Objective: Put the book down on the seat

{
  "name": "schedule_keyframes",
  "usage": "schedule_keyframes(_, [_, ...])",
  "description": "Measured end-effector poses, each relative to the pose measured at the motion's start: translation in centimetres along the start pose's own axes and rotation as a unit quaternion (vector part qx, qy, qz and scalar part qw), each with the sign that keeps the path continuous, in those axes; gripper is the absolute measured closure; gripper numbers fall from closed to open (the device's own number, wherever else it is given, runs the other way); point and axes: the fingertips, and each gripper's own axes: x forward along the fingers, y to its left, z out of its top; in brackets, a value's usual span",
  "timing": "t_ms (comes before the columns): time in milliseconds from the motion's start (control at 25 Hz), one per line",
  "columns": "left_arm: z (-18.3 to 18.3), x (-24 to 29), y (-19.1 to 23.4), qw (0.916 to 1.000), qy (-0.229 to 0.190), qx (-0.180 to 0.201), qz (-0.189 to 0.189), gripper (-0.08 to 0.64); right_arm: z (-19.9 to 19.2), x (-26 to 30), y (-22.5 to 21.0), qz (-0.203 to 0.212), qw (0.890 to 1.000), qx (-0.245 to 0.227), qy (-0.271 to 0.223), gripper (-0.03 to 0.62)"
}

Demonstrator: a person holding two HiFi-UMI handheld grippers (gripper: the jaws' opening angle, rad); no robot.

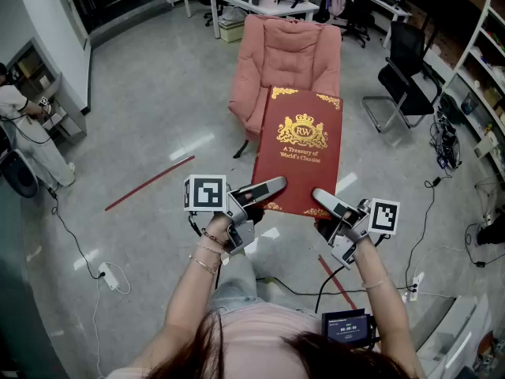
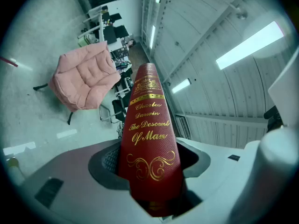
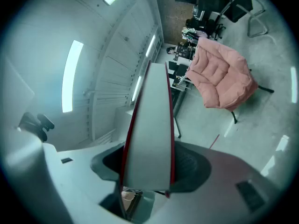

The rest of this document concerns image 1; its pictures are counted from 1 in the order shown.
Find long white office desk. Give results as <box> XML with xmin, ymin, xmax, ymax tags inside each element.
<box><xmin>161</xmin><ymin>0</ymin><xmax>320</xmax><ymax>39</ymax></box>

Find red gold-embossed book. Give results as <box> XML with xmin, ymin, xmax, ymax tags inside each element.
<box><xmin>251</xmin><ymin>84</ymin><xmax>344</xmax><ymax>217</ymax></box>

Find person's right forearm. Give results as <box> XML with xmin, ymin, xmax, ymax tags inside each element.
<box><xmin>353</xmin><ymin>235</ymin><xmax>426</xmax><ymax>379</ymax></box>

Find white shelf unit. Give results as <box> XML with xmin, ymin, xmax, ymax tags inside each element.
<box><xmin>433</xmin><ymin>0</ymin><xmax>505</xmax><ymax>166</ymax></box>

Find gold bangle bracelet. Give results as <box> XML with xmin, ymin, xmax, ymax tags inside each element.
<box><xmin>188</xmin><ymin>253</ymin><xmax>222</xmax><ymax>276</ymax></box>

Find pink upholstered armchair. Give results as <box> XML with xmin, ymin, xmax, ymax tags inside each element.
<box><xmin>227</xmin><ymin>13</ymin><xmax>342</xmax><ymax>159</ymax></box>

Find white power cable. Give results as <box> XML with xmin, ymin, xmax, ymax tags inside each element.
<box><xmin>91</xmin><ymin>261</ymin><xmax>132</xmax><ymax>373</ymax></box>

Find long red floor tape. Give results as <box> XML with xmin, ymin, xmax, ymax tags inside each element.
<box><xmin>104</xmin><ymin>155</ymin><xmax>196</xmax><ymax>212</ymax></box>

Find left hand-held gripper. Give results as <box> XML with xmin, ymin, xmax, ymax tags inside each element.
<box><xmin>183</xmin><ymin>174</ymin><xmax>287</xmax><ymax>257</ymax></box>

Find person's grey trousers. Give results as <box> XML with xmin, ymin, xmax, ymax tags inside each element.
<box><xmin>208</xmin><ymin>250</ymin><xmax>270</xmax><ymax>312</ymax></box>

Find black office chair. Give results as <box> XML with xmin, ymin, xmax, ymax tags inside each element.
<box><xmin>195</xmin><ymin>0</ymin><xmax>216</xmax><ymax>28</ymax></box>
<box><xmin>315</xmin><ymin>0</ymin><xmax>374</xmax><ymax>49</ymax></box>

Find thin pale bracelet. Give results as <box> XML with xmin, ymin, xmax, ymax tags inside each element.
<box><xmin>361</xmin><ymin>277</ymin><xmax>392</xmax><ymax>291</ymax></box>

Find black screen device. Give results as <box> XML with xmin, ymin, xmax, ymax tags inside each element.
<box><xmin>321</xmin><ymin>309</ymin><xmax>376</xmax><ymax>349</ymax></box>

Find person's left forearm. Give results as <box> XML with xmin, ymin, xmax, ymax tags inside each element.
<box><xmin>114</xmin><ymin>212</ymin><xmax>234</xmax><ymax>379</ymax></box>

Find grey storage cabinet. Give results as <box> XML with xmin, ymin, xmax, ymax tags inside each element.
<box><xmin>6</xmin><ymin>39</ymin><xmax>88</xmax><ymax>146</ymax></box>

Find tangle of black cables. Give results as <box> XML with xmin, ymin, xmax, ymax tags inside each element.
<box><xmin>428</xmin><ymin>111</ymin><xmax>463</xmax><ymax>170</ymax></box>

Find small white desk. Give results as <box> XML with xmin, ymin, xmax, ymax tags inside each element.
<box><xmin>366</xmin><ymin>0</ymin><xmax>413</xmax><ymax>49</ymax></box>

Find white shell seat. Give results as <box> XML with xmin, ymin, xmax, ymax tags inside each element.
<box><xmin>0</xmin><ymin>148</ymin><xmax>39</xmax><ymax>199</ymax></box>

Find white power strip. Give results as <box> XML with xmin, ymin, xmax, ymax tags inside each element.
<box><xmin>97</xmin><ymin>261</ymin><xmax>120</xmax><ymax>291</ymax></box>
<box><xmin>401</xmin><ymin>271</ymin><xmax>426</xmax><ymax>303</ymax></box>

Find dark chain bracelet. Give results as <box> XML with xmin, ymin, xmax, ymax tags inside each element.
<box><xmin>200</xmin><ymin>229</ymin><xmax>229</xmax><ymax>247</ymax></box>

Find black floor cable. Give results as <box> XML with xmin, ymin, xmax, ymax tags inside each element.
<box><xmin>46</xmin><ymin>186</ymin><xmax>107</xmax><ymax>280</ymax></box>

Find person's pale pink shirt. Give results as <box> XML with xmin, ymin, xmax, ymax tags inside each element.
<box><xmin>106</xmin><ymin>301</ymin><xmax>329</xmax><ymax>379</ymax></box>

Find white plastic bag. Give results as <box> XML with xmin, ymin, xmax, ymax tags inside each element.
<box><xmin>219</xmin><ymin>6</ymin><xmax>248</xmax><ymax>25</ymax></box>

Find short red floor tape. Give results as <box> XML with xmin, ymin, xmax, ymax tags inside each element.
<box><xmin>317</xmin><ymin>253</ymin><xmax>358</xmax><ymax>311</ymax></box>

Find beige storage box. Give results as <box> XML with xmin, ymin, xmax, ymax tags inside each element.
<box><xmin>219</xmin><ymin>20</ymin><xmax>246</xmax><ymax>44</ymax></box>

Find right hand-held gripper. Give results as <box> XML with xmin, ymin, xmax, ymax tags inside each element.
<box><xmin>311</xmin><ymin>188</ymin><xmax>401</xmax><ymax>271</ymax></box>

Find white machine housing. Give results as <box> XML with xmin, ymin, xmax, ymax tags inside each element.
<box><xmin>417</xmin><ymin>293</ymin><xmax>495</xmax><ymax>379</ymax></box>

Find black cantilever chair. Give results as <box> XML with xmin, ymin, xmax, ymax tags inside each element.
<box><xmin>361</xmin><ymin>21</ymin><xmax>441</xmax><ymax>134</ymax></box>

